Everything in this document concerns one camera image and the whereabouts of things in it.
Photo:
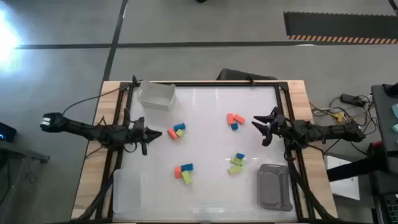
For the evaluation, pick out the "black hazard-striped floor mat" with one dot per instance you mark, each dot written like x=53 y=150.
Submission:
x=342 y=25

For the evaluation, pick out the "black device with blue light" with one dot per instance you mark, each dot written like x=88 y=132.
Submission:
x=7 y=132

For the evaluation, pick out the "dark grey cart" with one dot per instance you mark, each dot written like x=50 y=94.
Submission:
x=384 y=124

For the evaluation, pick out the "blue triangular foam block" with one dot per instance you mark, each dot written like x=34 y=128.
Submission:
x=234 y=126

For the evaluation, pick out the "white plastic bin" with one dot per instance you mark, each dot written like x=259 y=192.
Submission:
x=155 y=96

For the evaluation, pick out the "red clamp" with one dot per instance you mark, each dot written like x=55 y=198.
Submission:
x=376 y=144

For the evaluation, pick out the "black bag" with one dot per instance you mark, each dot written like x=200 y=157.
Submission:
x=236 y=75

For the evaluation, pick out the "white paper sheet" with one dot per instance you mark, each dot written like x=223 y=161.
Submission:
x=345 y=186

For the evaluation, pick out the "clear plastic bin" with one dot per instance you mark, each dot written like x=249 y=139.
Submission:
x=130 y=193

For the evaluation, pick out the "small green foam block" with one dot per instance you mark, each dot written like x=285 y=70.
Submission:
x=180 y=133

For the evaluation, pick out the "yellow connector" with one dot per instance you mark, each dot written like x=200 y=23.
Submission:
x=339 y=117

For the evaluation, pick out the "green arch foam block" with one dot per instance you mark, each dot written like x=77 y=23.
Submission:
x=237 y=161

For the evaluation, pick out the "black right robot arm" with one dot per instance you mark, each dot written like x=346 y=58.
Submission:
x=323 y=130

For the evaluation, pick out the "grey metal stand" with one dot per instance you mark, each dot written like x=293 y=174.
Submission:
x=18 y=152

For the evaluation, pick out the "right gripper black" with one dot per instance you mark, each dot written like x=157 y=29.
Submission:
x=277 y=126

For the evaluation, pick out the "teal box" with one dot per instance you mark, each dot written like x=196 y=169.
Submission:
x=395 y=110
x=395 y=128

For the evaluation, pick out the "blue half-round foam block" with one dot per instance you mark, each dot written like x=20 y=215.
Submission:
x=240 y=155

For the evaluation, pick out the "black metal table frame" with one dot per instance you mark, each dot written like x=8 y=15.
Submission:
x=202 y=84

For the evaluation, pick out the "black cart bar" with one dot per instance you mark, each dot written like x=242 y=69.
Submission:
x=351 y=169

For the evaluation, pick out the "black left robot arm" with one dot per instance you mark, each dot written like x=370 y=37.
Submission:
x=93 y=132

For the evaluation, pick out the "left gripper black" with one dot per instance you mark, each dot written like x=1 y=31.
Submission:
x=139 y=130

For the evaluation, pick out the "green rectangular foam block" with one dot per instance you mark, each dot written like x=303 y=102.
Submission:
x=186 y=177

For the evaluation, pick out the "grey plastic tray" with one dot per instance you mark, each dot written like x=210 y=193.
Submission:
x=273 y=186

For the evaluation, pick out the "black power adapter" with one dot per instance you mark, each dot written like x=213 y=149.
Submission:
x=351 y=99

